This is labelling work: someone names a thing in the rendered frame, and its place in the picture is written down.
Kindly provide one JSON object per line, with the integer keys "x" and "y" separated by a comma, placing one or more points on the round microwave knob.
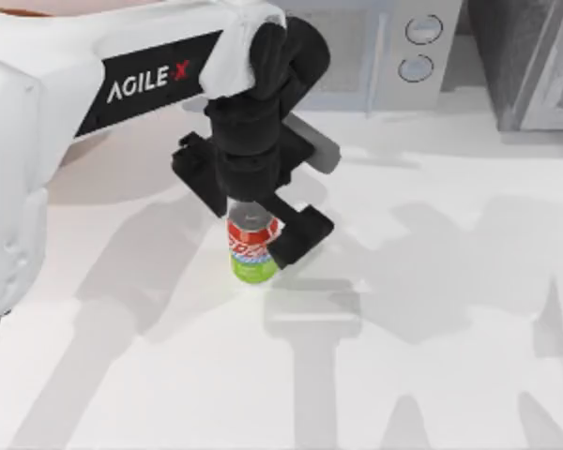
{"x": 416, "y": 68}
{"x": 423, "y": 29}

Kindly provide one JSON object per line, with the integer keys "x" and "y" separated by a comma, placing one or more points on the pale microwave oven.
{"x": 356, "y": 56}

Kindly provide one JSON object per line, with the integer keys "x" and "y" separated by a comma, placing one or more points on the grey cabinet with dark inside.
{"x": 535, "y": 61}

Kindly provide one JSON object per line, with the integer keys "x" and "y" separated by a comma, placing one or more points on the red white and green can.
{"x": 252, "y": 262}

